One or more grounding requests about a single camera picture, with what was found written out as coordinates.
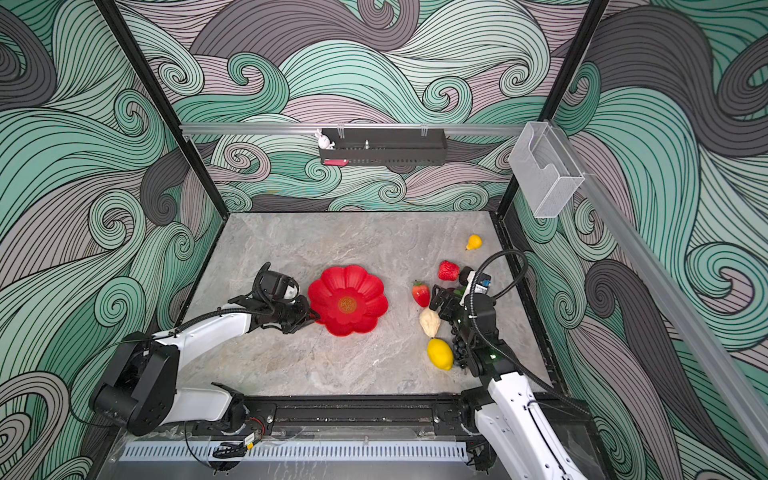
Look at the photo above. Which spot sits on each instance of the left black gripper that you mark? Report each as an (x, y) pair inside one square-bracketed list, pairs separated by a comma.
[(305, 316)]

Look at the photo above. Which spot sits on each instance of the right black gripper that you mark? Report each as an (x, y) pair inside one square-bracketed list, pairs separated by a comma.
[(440, 301)]

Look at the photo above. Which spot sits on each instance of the beige fake pear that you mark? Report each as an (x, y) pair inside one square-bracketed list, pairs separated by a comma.
[(430, 322)]

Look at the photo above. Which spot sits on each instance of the red fake apple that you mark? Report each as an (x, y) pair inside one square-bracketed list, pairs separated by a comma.
[(448, 271)]

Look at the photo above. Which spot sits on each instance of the red flower-shaped fruit bowl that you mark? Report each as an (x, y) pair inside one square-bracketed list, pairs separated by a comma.
[(348, 299)]

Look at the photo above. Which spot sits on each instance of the yellow fake lemon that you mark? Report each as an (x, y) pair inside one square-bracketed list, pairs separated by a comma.
[(440, 354)]

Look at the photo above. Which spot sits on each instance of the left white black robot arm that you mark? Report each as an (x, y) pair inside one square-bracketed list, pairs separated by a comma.
[(138, 391)]

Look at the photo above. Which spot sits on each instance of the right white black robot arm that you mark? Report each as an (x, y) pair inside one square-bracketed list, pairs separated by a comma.
[(504, 411)]

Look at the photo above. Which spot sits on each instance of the red fake strawberry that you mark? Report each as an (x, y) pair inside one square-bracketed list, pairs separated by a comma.
[(421, 294)]

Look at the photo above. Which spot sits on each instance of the dark fake grape bunch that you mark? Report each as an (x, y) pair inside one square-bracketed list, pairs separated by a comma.
[(460, 352)]

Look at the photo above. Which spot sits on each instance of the small yellow fake pear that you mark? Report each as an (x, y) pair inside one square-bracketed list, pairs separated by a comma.
[(474, 242)]

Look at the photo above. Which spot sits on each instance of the small white rabbit figurine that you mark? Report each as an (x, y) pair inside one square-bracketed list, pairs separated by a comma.
[(323, 141)]

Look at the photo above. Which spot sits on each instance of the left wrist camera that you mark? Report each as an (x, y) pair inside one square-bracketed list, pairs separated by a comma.
[(290, 293)]

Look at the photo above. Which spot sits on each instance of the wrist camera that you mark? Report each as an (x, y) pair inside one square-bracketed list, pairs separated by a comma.
[(482, 282), (290, 293)]

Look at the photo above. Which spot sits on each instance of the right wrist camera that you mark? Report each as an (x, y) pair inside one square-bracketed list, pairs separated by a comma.
[(482, 282)]

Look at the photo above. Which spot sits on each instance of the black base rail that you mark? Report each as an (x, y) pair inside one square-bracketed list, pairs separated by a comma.
[(441, 414)]

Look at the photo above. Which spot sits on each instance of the white perforated cable duct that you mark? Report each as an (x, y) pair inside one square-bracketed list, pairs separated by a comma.
[(306, 451)]

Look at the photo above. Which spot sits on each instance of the clear acrylic wall holder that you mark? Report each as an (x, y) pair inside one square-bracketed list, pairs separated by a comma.
[(544, 163)]

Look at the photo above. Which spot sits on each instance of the black wall shelf tray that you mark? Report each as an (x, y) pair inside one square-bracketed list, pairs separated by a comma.
[(401, 147)]

